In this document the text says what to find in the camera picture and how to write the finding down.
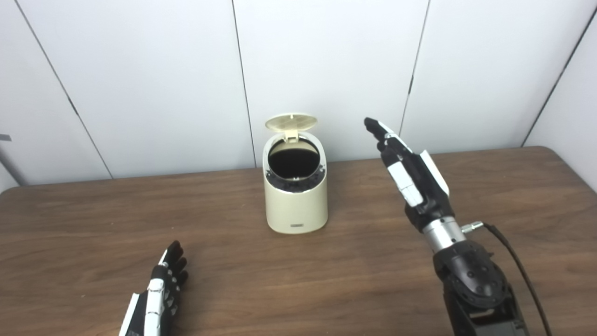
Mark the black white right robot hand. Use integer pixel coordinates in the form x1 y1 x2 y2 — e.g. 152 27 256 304
364 117 455 232

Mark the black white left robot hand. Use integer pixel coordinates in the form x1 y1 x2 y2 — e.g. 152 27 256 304
118 240 189 336

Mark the round cream bin lid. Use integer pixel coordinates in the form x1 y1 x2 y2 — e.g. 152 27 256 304
265 113 319 142

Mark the cream-colored bin body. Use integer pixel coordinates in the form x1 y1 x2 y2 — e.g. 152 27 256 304
262 132 328 234

